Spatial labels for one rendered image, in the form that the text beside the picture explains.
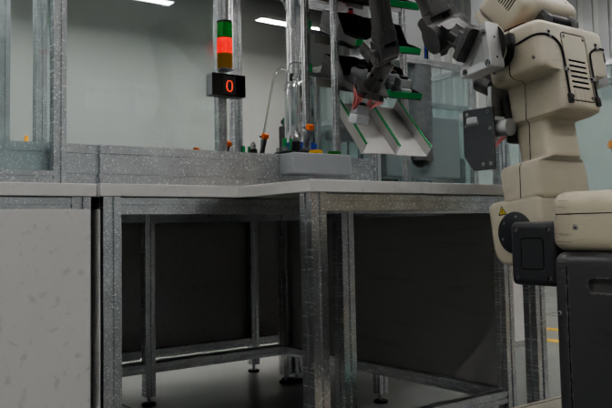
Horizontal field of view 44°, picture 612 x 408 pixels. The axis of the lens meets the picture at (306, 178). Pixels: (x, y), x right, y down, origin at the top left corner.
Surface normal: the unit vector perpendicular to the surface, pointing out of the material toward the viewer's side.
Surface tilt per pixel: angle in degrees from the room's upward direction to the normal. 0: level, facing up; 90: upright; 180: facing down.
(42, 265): 90
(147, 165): 90
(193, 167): 90
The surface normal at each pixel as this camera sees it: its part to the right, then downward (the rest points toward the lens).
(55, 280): 0.59, -0.07
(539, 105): -0.80, -0.03
